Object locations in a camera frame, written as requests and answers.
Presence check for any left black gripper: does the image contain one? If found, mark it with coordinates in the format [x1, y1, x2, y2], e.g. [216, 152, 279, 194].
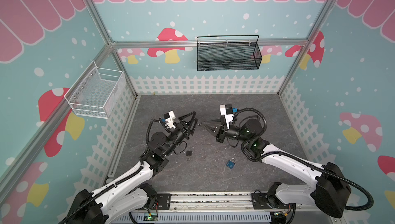
[163, 112, 199, 157]

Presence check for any blue padlock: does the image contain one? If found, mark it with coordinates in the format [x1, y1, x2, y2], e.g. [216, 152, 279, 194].
[226, 158, 236, 169]

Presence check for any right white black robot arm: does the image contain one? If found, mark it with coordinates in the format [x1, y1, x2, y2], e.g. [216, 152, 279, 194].
[245, 138, 351, 218]

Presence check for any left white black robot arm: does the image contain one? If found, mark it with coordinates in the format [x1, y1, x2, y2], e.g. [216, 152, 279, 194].
[61, 111, 198, 224]

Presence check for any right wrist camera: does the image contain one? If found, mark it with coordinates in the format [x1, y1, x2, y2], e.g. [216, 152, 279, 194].
[220, 104, 238, 129]

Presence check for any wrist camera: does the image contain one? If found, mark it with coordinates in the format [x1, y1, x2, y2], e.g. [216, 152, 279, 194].
[163, 111, 176, 129]
[220, 104, 238, 129]

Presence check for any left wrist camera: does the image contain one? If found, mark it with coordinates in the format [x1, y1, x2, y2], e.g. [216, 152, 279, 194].
[163, 111, 176, 129]

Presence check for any black mesh wall basket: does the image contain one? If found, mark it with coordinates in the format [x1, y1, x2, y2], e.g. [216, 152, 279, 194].
[196, 35, 262, 71]

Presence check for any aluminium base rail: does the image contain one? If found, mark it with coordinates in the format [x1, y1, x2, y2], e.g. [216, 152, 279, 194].
[86, 190, 343, 224]

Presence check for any left black corrugated cable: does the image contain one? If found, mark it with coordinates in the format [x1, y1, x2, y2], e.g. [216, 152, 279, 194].
[58, 118, 173, 224]

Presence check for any black corrugated cable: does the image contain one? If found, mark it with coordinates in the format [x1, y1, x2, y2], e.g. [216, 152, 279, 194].
[232, 108, 374, 211]
[58, 118, 173, 224]

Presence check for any white vented cable duct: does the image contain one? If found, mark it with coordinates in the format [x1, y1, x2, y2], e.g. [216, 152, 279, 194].
[123, 213, 272, 224]

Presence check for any white mesh wall basket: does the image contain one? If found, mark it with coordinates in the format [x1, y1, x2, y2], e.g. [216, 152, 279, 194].
[64, 62, 126, 119]

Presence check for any right black corrugated cable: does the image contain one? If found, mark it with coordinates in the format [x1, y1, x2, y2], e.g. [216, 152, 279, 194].
[232, 108, 374, 211]

